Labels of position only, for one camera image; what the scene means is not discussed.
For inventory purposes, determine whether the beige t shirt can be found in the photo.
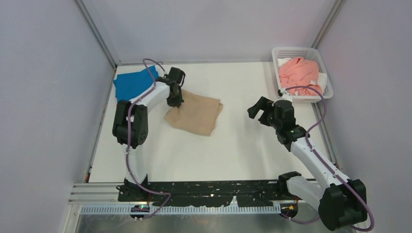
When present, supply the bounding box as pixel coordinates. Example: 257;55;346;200
164;90;223;136

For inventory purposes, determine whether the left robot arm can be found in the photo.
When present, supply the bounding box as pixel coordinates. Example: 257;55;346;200
112;66;186;201

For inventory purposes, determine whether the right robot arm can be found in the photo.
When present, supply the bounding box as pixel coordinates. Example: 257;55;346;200
247;96;369;231

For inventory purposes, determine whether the salmon t shirt in basket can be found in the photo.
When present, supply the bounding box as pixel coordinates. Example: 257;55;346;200
278;57;323;93

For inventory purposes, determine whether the blue folded t shirt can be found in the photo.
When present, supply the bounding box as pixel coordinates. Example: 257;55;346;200
113;66;159;102

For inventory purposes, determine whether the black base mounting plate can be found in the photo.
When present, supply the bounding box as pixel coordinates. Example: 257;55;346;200
116;180;296;207

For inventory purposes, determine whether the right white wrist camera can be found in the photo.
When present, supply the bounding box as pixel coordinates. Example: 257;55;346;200
277;88;292;102

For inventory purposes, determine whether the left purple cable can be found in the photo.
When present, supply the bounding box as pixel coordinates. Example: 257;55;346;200
125;58;172;220

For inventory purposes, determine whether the purple cable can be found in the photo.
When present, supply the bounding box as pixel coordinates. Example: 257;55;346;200
285;85;376;233
125;58;172;220

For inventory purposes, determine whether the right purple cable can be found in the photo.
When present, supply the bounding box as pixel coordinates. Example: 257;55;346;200
285;85;376;233

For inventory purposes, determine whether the white slotted cable duct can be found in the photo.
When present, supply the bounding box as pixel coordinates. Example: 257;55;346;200
80;203;281;215

